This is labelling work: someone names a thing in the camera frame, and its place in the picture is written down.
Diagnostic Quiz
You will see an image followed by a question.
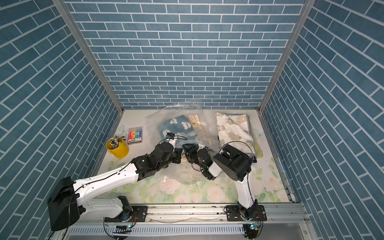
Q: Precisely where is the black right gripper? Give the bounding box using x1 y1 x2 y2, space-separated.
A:
183 144 207 172

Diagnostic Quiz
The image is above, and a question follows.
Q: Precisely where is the teal happy bear blanket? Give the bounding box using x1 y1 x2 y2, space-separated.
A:
156 115 197 140

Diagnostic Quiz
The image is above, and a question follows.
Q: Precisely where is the clear plastic vacuum bag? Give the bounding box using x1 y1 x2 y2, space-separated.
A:
145 103 220 185

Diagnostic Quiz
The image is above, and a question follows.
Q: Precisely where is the white bear print blanket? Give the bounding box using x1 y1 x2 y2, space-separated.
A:
216 112 256 157

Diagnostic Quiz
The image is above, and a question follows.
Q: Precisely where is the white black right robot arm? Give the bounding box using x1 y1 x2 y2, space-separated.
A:
183 143 267 222

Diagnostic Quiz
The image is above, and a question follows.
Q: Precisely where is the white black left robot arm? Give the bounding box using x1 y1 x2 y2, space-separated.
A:
47 142 183 232

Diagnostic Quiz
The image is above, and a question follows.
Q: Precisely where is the orange checked blanket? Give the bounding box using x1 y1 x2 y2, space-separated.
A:
187 114 211 137

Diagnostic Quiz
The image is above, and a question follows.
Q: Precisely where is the highlighter pen pack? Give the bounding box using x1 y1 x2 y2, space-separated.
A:
127 127 143 145

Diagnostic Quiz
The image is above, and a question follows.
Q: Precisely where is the yellow pen cup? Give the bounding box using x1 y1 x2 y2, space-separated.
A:
106 137 129 159

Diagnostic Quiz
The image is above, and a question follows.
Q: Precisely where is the pencils bundle in cup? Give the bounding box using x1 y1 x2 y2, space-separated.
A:
108 136 123 150

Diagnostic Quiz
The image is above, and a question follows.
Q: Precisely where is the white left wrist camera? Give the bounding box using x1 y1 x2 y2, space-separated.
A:
165 133 177 147

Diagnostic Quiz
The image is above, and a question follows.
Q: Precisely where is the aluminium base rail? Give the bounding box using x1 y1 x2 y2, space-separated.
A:
49 199 317 240

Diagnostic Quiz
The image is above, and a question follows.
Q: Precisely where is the aluminium corner post left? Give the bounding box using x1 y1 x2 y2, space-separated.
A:
52 0 124 114

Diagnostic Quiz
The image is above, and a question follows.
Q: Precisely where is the aluminium corner post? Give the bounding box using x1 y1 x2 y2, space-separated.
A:
52 0 124 114
259 0 316 113

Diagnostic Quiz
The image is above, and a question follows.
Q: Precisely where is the aluminium corner post right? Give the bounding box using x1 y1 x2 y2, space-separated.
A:
259 0 316 113

